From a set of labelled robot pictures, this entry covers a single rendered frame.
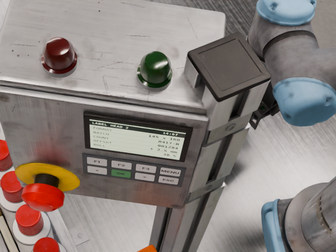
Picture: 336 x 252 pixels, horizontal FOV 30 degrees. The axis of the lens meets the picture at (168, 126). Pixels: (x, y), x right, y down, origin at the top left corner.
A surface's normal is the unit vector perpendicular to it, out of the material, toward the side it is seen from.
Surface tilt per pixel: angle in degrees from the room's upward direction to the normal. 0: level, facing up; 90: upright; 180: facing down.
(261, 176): 0
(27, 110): 90
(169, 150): 90
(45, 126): 90
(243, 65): 0
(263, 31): 66
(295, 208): 44
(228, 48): 0
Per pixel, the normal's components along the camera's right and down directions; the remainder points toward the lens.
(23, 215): 0.14, -0.48
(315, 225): -0.94, 0.31
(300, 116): 0.18, 0.87
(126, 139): -0.11, 0.87
